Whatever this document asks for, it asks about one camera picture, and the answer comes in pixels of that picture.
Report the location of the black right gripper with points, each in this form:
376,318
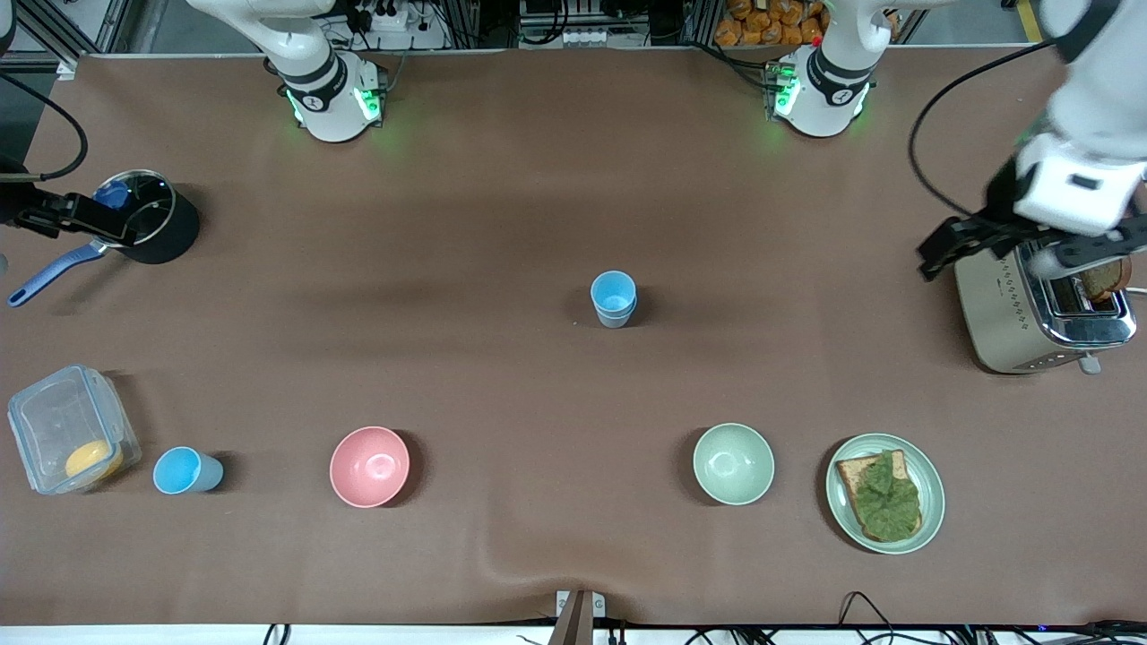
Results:
12,201

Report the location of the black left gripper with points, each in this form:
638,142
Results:
999,199

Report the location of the blue plastic cup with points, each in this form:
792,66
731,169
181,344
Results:
179,470
613,291
615,320

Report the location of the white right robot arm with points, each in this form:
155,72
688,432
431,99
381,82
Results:
324,90

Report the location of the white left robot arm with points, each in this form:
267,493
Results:
1093,107

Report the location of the glass lid blue knob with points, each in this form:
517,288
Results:
152,202

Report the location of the beige chrome toaster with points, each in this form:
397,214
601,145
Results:
1004,313

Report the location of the brown toast slice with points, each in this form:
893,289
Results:
1107,282

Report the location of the clear plastic food container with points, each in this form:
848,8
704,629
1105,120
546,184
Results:
54,421

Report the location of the pale green plate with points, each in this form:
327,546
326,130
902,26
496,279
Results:
932,488

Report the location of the brown bread slice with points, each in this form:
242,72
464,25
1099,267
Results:
849,475

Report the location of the green lettuce leaf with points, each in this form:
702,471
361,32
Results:
887,502

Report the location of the orange snack bags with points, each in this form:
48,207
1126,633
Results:
771,22

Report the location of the pale green bowl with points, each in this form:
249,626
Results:
733,463

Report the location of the white power strip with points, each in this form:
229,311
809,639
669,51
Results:
387,18

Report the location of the pink bowl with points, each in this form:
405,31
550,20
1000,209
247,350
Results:
369,466

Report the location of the metal table bracket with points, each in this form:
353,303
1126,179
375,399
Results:
580,618

